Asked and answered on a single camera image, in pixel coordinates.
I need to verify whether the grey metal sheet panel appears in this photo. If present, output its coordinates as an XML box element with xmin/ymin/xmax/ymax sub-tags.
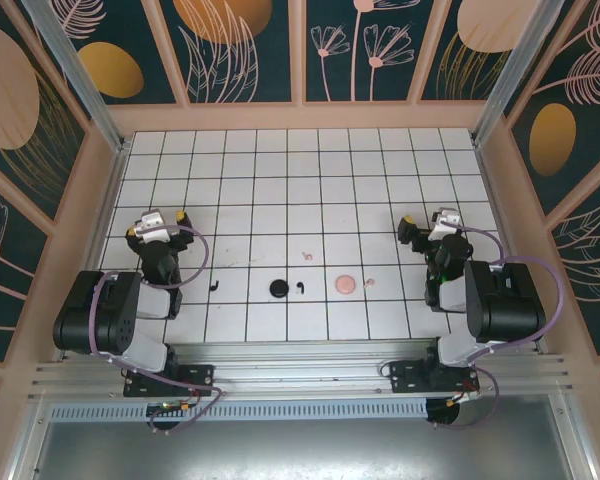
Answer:
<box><xmin>9</xmin><ymin>392</ymin><xmax>599</xmax><ymax>480</ymax></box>

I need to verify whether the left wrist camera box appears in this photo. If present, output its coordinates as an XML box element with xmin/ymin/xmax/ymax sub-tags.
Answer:
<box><xmin>132</xmin><ymin>210</ymin><xmax>174</xmax><ymax>239</ymax></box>

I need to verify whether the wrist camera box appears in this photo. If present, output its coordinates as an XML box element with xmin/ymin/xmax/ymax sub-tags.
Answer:
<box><xmin>428</xmin><ymin>209</ymin><xmax>462</xmax><ymax>244</ymax></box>
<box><xmin>132</xmin><ymin>210</ymin><xmax>174</xmax><ymax>239</ymax></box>

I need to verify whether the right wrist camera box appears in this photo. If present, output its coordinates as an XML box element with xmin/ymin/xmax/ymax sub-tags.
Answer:
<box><xmin>428</xmin><ymin>209</ymin><xmax>462</xmax><ymax>244</ymax></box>

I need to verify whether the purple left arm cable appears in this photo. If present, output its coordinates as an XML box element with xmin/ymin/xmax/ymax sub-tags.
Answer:
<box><xmin>90</xmin><ymin>224</ymin><xmax>227</xmax><ymax>437</ymax></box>

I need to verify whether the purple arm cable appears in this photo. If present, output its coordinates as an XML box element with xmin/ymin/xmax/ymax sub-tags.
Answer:
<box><xmin>429</xmin><ymin>225</ymin><xmax>566</xmax><ymax>431</ymax></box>
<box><xmin>90</xmin><ymin>224</ymin><xmax>227</xmax><ymax>437</ymax></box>

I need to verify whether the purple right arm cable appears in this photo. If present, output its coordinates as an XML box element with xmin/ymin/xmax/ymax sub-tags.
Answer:
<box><xmin>429</xmin><ymin>225</ymin><xmax>566</xmax><ymax>431</ymax></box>

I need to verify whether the aluminium corner post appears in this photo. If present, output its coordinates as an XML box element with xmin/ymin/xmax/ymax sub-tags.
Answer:
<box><xmin>470</xmin><ymin>0</ymin><xmax>556</xmax><ymax>147</ymax></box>
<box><xmin>21</xmin><ymin>0</ymin><xmax>133</xmax><ymax>154</ymax></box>

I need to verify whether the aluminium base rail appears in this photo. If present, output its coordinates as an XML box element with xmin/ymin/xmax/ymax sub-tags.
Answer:
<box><xmin>28</xmin><ymin>338</ymin><xmax>579</xmax><ymax>401</ymax></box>

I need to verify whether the grey slotted cable duct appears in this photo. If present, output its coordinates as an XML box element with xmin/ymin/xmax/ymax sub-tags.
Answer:
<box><xmin>49</xmin><ymin>398</ymin><xmax>430</xmax><ymax>422</ymax></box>

